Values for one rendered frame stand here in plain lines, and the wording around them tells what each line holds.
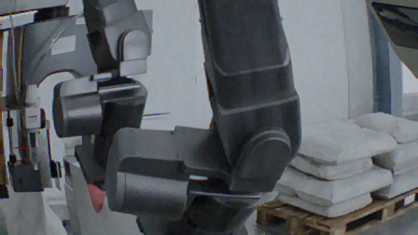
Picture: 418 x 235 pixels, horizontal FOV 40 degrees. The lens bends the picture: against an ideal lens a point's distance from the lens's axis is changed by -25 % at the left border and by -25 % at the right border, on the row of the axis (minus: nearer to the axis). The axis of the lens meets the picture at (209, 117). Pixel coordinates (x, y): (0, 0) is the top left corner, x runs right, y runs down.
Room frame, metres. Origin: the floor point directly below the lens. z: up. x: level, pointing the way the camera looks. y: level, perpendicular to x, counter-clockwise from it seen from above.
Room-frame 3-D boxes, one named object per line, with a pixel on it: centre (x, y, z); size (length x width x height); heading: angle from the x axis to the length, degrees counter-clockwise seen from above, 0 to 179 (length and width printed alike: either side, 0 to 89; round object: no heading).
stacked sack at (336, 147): (3.86, -0.86, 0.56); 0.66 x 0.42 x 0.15; 118
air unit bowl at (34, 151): (1.10, 0.32, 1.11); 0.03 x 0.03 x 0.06
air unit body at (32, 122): (1.11, 0.32, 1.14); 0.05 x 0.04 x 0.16; 118
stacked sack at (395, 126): (4.36, -1.29, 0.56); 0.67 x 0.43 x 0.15; 28
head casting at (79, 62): (1.32, 0.31, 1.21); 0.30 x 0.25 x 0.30; 28
